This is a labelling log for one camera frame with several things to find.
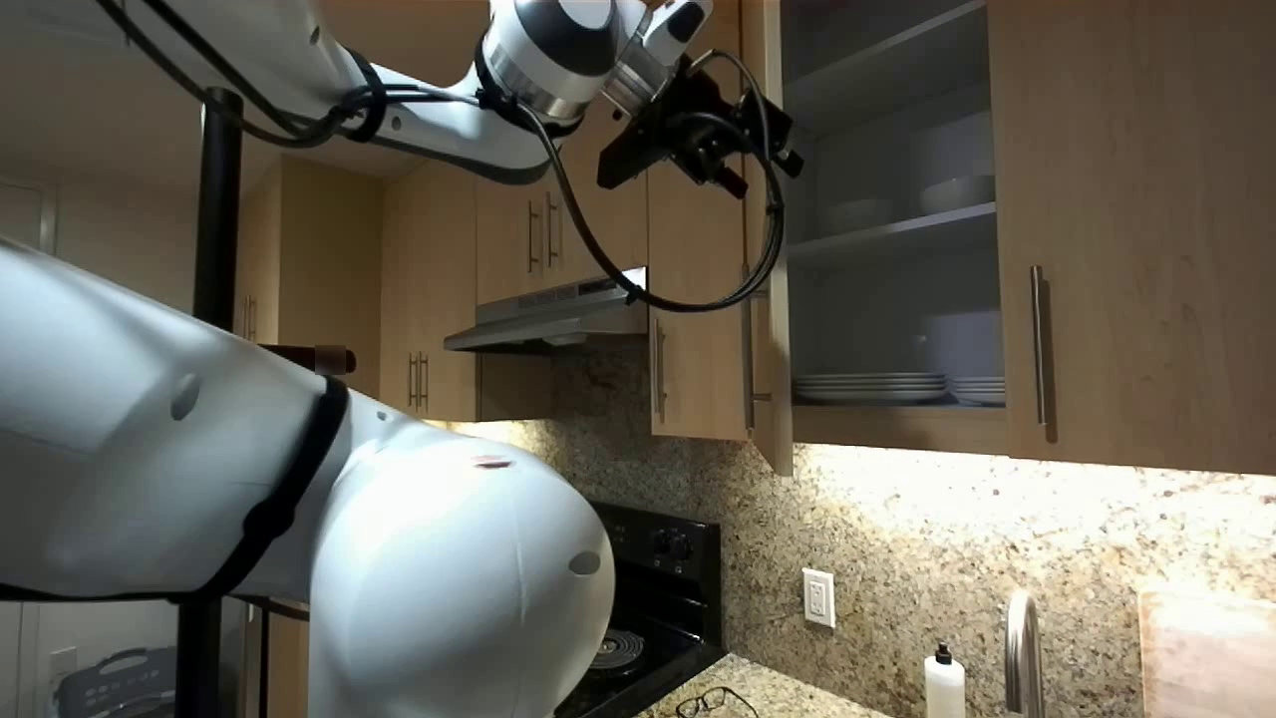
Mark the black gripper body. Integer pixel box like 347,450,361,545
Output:
597,63,805,200

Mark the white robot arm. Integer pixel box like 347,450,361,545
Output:
0,0,791,718

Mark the middle wooden cupboard door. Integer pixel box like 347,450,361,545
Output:
991,0,1276,471

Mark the range hood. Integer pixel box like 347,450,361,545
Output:
444,277,645,349

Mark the stack of white plates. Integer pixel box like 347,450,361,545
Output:
793,311,1007,408

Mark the black stove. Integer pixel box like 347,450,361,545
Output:
553,503,721,718

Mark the steel faucet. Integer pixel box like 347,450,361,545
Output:
1007,590,1047,718

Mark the white soap bottle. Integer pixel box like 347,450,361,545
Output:
926,646,964,718

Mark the wooden cutting board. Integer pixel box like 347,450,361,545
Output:
1140,587,1276,718

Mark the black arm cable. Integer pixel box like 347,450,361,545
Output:
94,0,791,319

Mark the white wall outlet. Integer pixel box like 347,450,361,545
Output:
803,565,838,628

